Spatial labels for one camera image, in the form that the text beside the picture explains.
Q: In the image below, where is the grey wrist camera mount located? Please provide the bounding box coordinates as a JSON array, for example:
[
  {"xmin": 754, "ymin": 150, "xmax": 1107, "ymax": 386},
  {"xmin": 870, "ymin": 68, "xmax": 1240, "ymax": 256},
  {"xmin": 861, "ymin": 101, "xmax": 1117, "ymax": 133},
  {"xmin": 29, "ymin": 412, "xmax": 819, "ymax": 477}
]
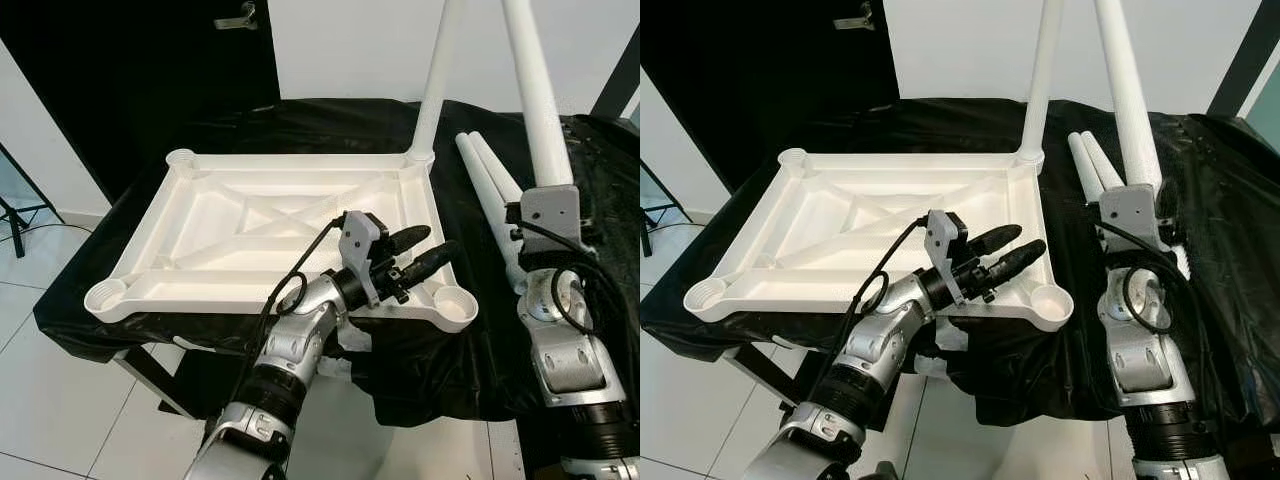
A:
[
  {"xmin": 520, "ymin": 185, "xmax": 583, "ymax": 256},
  {"xmin": 1098, "ymin": 183, "xmax": 1163, "ymax": 251},
  {"xmin": 338, "ymin": 212, "xmax": 386, "ymax": 306},
  {"xmin": 925, "ymin": 210, "xmax": 971, "ymax": 306}
]

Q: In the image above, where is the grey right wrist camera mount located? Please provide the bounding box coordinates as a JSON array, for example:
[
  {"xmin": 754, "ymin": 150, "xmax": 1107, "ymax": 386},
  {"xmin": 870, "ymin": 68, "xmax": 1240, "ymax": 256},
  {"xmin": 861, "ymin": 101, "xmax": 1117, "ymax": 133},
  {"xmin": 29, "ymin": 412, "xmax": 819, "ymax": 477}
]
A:
[
  {"xmin": 520, "ymin": 185, "xmax": 583, "ymax": 256},
  {"xmin": 1098, "ymin": 183, "xmax": 1163, "ymax": 251}
]

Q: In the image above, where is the black tripod stand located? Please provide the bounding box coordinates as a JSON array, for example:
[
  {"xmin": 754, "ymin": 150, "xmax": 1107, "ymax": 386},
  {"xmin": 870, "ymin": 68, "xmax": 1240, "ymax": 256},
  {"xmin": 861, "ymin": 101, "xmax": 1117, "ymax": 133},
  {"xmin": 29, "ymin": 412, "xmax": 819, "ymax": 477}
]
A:
[
  {"xmin": 640, "ymin": 160, "xmax": 681, "ymax": 256},
  {"xmin": 0, "ymin": 140, "xmax": 61, "ymax": 261}
]

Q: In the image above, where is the black door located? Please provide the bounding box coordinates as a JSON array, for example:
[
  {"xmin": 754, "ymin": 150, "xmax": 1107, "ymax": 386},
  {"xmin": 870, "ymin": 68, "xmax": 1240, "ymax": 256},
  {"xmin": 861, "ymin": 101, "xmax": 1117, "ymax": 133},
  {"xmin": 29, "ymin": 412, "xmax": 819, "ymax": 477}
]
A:
[
  {"xmin": 640, "ymin": 0, "xmax": 894, "ymax": 186},
  {"xmin": 0, "ymin": 0, "xmax": 281, "ymax": 191}
]

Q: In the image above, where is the black plastic cover sheet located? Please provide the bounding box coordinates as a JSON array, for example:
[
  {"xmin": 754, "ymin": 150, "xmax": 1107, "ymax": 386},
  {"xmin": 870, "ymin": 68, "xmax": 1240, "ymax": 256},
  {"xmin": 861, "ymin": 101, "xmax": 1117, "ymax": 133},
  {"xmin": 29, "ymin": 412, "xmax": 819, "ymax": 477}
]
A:
[
  {"xmin": 33, "ymin": 97, "xmax": 640, "ymax": 426},
  {"xmin": 640, "ymin": 97, "xmax": 1280, "ymax": 426}
]

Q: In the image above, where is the black wall pillar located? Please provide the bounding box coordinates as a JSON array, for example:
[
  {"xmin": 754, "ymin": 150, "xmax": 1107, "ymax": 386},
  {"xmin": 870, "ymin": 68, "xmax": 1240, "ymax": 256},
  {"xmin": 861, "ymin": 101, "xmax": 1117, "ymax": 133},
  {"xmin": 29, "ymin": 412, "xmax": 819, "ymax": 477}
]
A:
[
  {"xmin": 590, "ymin": 30, "xmax": 640, "ymax": 121},
  {"xmin": 1207, "ymin": 0, "xmax": 1280, "ymax": 116}
]

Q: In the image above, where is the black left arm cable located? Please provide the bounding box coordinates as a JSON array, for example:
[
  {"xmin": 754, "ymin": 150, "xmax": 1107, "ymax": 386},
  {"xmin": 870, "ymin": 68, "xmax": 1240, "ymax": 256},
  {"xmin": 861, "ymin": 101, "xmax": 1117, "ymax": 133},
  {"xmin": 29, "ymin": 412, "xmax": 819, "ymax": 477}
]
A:
[
  {"xmin": 240, "ymin": 212, "xmax": 351, "ymax": 401},
  {"xmin": 835, "ymin": 212, "xmax": 936, "ymax": 401}
]

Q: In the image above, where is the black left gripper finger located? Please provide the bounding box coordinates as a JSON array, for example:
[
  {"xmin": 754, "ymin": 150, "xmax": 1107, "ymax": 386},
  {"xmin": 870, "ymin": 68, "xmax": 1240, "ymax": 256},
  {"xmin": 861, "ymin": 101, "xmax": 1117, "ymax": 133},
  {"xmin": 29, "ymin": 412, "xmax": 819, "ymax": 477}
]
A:
[
  {"xmin": 985, "ymin": 238, "xmax": 1048, "ymax": 286},
  {"xmin": 395, "ymin": 240, "xmax": 461, "ymax": 286},
  {"xmin": 385, "ymin": 225, "xmax": 433, "ymax": 256},
  {"xmin": 975, "ymin": 223, "xmax": 1023, "ymax": 256}
]

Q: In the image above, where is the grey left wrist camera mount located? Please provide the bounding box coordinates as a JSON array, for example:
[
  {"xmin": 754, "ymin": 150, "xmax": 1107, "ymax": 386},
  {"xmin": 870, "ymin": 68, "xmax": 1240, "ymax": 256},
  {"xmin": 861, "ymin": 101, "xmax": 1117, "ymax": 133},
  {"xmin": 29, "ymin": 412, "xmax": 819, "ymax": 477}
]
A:
[
  {"xmin": 925, "ymin": 210, "xmax": 971, "ymax": 306},
  {"xmin": 338, "ymin": 212, "xmax": 386, "ymax": 306}
]

